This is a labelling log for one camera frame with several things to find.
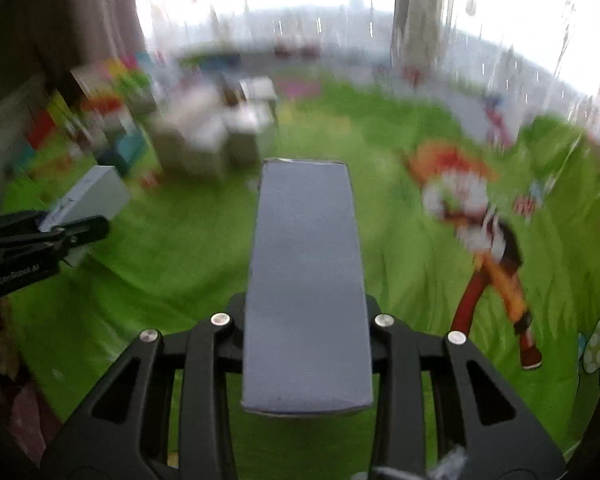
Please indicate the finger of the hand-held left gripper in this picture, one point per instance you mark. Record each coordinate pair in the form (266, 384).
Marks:
(17, 222)
(80, 232)

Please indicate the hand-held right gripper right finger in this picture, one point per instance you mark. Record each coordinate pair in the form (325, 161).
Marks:
(380, 347)

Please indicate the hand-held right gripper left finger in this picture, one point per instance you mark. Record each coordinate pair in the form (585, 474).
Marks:
(234, 345)

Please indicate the white carton box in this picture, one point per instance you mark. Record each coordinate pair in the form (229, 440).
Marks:
(92, 192)

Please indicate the grey cardboard box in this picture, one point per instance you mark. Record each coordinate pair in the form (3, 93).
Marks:
(305, 285)

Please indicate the green printed blanket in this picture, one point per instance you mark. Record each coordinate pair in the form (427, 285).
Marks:
(190, 260)

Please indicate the pile of colourful boxes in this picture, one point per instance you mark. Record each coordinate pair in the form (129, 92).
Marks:
(95, 105)

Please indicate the pile of white boxes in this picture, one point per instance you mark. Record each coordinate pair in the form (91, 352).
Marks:
(205, 130)

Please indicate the brown embroidered curtain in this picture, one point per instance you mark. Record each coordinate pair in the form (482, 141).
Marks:
(70, 15)

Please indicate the white lace curtain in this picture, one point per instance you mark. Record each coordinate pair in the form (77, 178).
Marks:
(305, 5)

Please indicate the window frame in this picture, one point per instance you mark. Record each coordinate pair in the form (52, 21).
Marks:
(422, 10)

